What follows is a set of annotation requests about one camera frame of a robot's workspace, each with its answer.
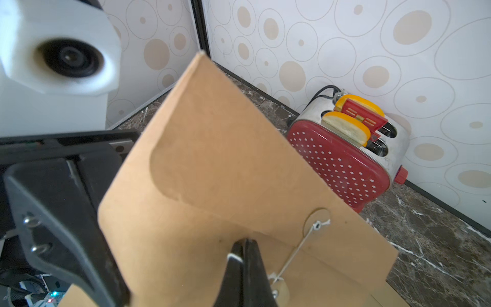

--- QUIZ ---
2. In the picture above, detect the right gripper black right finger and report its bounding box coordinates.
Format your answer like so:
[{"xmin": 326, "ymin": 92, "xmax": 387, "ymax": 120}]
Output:
[{"xmin": 244, "ymin": 239, "xmax": 277, "ymax": 307}]

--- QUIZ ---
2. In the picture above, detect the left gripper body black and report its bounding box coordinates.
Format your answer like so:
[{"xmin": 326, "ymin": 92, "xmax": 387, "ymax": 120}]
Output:
[{"xmin": 1, "ymin": 130, "xmax": 140, "ymax": 227}]

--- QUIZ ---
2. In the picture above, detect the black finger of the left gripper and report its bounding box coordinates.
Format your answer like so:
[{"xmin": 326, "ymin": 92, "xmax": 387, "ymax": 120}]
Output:
[{"xmin": 3, "ymin": 158, "xmax": 130, "ymax": 306}]

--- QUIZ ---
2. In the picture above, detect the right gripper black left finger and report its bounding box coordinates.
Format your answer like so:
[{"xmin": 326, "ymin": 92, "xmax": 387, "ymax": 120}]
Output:
[{"xmin": 214, "ymin": 240, "xmax": 244, "ymax": 307}]

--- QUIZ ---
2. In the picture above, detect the envelope white string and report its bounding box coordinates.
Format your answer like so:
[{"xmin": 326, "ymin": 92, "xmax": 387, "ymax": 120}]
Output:
[{"xmin": 226, "ymin": 218, "xmax": 331, "ymax": 287}]

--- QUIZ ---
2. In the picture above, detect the brown file envelope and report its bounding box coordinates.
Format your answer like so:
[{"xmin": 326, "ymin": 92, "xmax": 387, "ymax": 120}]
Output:
[{"xmin": 57, "ymin": 50, "xmax": 411, "ymax": 307}]

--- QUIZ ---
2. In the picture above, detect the red toaster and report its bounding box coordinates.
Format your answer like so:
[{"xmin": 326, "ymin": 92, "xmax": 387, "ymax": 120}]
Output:
[{"xmin": 287, "ymin": 93, "xmax": 409, "ymax": 213}]

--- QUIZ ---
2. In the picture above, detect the yellow toast front slot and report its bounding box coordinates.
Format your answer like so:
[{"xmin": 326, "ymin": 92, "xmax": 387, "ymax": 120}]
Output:
[{"xmin": 322, "ymin": 111, "xmax": 372, "ymax": 147}]

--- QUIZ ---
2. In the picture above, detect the yellow toast slot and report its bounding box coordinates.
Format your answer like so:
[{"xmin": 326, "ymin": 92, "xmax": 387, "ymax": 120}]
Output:
[
  {"xmin": 334, "ymin": 94, "xmax": 388, "ymax": 131},
  {"xmin": 322, "ymin": 111, "xmax": 372, "ymax": 147}
]

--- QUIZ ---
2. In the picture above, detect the yellow toast rear slot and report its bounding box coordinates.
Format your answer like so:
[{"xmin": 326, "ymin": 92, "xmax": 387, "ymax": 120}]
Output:
[{"xmin": 334, "ymin": 94, "xmax": 388, "ymax": 131}]

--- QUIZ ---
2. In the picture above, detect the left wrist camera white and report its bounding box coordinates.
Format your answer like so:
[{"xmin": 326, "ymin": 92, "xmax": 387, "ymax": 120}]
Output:
[{"xmin": 1, "ymin": 1, "xmax": 122, "ymax": 138}]

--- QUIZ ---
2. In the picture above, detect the black toaster power cord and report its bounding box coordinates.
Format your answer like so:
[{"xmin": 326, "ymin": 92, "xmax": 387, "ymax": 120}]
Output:
[{"xmin": 287, "ymin": 84, "xmax": 343, "ymax": 127}]

